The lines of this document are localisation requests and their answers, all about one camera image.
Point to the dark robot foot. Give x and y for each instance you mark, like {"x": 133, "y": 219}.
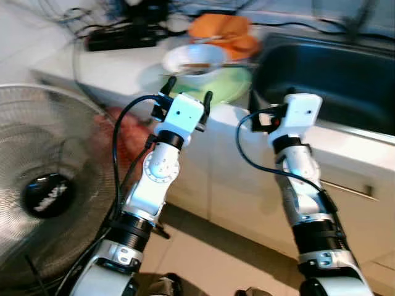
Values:
{"x": 253, "y": 291}
{"x": 163, "y": 285}

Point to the green plate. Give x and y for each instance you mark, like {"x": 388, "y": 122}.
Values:
{"x": 231, "y": 86}

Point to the stainless steel sink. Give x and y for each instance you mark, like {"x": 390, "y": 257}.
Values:
{"x": 327, "y": 80}

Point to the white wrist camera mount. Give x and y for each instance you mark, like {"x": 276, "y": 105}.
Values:
{"x": 182, "y": 114}
{"x": 299, "y": 114}

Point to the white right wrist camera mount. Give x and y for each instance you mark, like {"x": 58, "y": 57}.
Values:
{"x": 299, "y": 114}

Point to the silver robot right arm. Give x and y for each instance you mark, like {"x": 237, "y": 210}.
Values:
{"x": 302, "y": 179}

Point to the black power strip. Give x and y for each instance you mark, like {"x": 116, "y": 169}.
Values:
{"x": 120, "y": 40}

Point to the orange plate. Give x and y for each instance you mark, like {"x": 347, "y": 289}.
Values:
{"x": 244, "y": 47}

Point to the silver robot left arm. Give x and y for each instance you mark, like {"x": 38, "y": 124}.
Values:
{"x": 154, "y": 179}

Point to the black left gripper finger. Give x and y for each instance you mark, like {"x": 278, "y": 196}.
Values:
{"x": 169, "y": 85}
{"x": 208, "y": 103}

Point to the white ribbed bowl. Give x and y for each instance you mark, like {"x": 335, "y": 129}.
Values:
{"x": 191, "y": 57}

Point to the dark robot left foot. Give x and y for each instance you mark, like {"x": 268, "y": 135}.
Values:
{"x": 163, "y": 285}

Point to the dark robot right foot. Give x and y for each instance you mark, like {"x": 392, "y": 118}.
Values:
{"x": 253, "y": 291}

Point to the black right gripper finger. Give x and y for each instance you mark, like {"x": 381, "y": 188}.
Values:
{"x": 254, "y": 103}

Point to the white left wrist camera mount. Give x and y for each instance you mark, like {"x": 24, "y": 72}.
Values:
{"x": 182, "y": 114}

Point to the white sink cabinet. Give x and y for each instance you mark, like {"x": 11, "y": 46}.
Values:
{"x": 247, "y": 179}

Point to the black power adapter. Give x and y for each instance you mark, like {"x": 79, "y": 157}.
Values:
{"x": 145, "y": 11}

